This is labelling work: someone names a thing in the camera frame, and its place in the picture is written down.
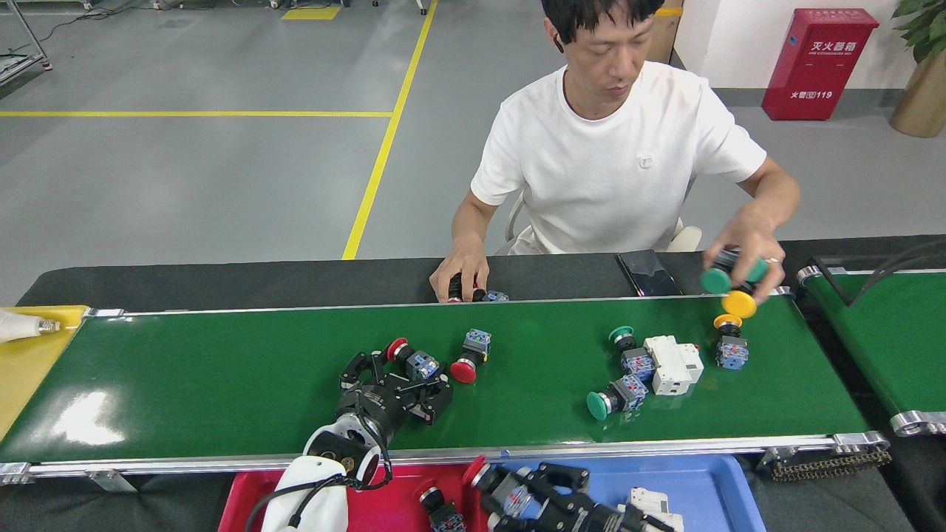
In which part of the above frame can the person's right hand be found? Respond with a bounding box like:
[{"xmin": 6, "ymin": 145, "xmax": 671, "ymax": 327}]
[{"xmin": 430, "ymin": 235, "xmax": 490, "ymax": 304}]

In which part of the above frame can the metal rack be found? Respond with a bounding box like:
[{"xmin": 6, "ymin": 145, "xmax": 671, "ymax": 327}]
[{"xmin": 0, "ymin": 0, "xmax": 52, "ymax": 86}]

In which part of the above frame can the person's left hand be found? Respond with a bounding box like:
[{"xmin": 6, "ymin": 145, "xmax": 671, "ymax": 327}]
[{"xmin": 702, "ymin": 222, "xmax": 786, "ymax": 305}]

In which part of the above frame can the yellow plastic tray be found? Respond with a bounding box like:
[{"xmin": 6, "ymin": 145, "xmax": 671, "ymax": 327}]
[{"xmin": 0, "ymin": 304, "xmax": 89, "ymax": 444}]

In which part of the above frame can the black smartphone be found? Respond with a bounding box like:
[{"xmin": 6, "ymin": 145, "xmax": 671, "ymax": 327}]
[{"xmin": 616, "ymin": 250, "xmax": 684, "ymax": 298}]

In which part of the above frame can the person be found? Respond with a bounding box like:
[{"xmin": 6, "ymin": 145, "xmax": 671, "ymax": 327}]
[{"xmin": 430, "ymin": 0, "xmax": 801, "ymax": 305}]

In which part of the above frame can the black roller chain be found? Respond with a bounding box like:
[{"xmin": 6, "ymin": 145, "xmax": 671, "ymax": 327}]
[{"xmin": 769, "ymin": 446, "xmax": 893, "ymax": 482}]

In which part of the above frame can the red fire extinguisher box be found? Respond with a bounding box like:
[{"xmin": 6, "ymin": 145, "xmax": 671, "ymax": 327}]
[{"xmin": 762, "ymin": 8, "xmax": 880, "ymax": 121}]

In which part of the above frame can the potted plant with brass pot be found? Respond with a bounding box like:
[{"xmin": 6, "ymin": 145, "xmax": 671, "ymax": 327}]
[{"xmin": 889, "ymin": 0, "xmax": 946, "ymax": 139}]

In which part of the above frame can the white circuit breaker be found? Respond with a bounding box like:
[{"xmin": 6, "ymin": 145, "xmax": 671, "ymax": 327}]
[
  {"xmin": 627, "ymin": 486, "xmax": 684, "ymax": 532},
  {"xmin": 643, "ymin": 335, "xmax": 704, "ymax": 397}
]

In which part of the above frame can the white light bulb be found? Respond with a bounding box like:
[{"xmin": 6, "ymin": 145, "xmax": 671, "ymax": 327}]
[{"xmin": 0, "ymin": 309, "xmax": 61, "ymax": 344}]

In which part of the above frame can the red plastic tray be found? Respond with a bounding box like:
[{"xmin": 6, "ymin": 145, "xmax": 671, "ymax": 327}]
[{"xmin": 218, "ymin": 462, "xmax": 489, "ymax": 532}]

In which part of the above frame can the long green conveyor belt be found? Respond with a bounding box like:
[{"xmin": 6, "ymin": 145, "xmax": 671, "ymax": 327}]
[{"xmin": 0, "ymin": 292, "xmax": 891, "ymax": 485}]

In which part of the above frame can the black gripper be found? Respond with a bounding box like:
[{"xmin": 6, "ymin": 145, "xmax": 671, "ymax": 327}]
[
  {"xmin": 484, "ymin": 462, "xmax": 636, "ymax": 532},
  {"xmin": 335, "ymin": 351, "xmax": 455, "ymax": 444}
]

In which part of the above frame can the black guide frame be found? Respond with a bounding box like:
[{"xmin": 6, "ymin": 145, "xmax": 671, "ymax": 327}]
[{"xmin": 811, "ymin": 236, "xmax": 946, "ymax": 307}]

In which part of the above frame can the cardboard box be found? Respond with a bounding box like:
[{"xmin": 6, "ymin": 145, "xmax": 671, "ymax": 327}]
[{"xmin": 644, "ymin": 0, "xmax": 684, "ymax": 66}]

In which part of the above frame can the green feeder conveyor belt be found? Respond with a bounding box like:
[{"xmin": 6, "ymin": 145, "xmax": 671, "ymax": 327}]
[{"xmin": 797, "ymin": 265, "xmax": 946, "ymax": 437}]

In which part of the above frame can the blue plastic tray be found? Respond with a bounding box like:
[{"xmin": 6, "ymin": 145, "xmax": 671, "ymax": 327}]
[{"xmin": 480, "ymin": 452, "xmax": 747, "ymax": 532}]

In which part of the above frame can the yellow mushroom push button switch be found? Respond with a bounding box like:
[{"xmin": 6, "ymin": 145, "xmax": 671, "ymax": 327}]
[
  {"xmin": 721, "ymin": 290, "xmax": 759, "ymax": 320},
  {"xmin": 712, "ymin": 313, "xmax": 749, "ymax": 371}
]

